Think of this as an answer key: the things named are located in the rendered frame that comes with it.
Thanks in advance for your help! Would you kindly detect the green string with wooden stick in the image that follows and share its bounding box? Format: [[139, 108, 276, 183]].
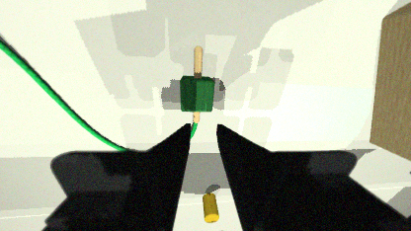
[[0, 40, 203, 150]]

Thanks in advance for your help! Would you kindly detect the green block with hole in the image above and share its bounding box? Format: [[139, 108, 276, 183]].
[[180, 75, 214, 113]]

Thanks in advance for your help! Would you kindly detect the yellow cylinder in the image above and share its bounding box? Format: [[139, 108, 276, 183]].
[[203, 192, 219, 223]]

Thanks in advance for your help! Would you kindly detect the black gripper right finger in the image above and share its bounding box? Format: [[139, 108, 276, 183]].
[[216, 124, 358, 231]]

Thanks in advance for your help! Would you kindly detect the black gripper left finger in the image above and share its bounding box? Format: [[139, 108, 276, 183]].
[[50, 123, 191, 231]]

